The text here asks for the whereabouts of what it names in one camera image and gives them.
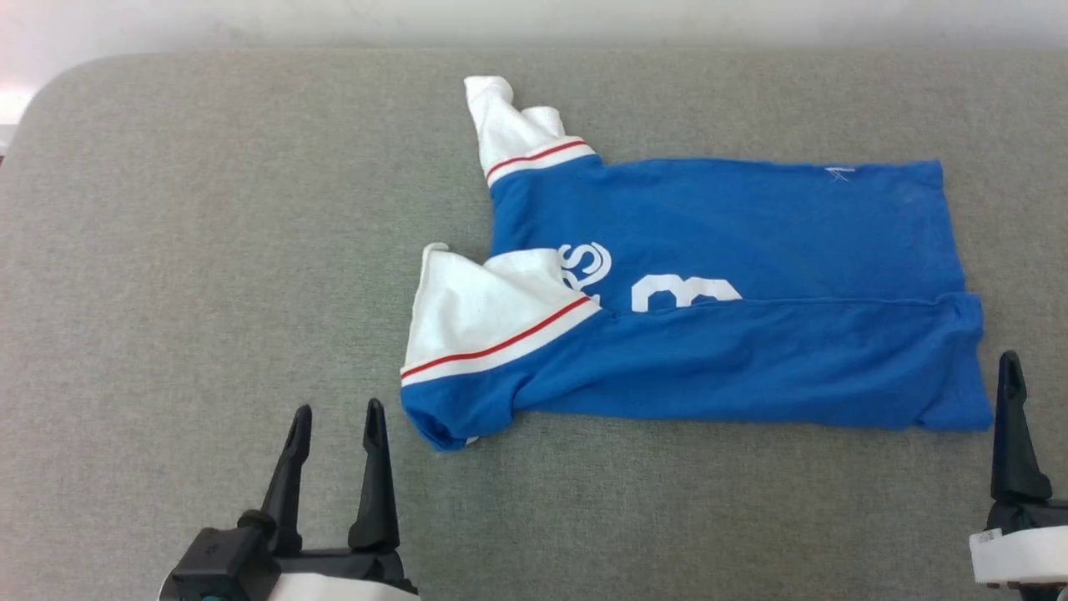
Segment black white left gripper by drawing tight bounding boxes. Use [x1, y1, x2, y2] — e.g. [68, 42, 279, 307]
[159, 398, 420, 601]

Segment blue basketball jersey white sleeves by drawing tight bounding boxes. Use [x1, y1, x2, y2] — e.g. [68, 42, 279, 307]
[399, 75, 995, 453]

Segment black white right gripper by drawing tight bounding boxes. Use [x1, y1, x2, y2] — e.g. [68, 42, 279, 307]
[969, 351, 1068, 601]

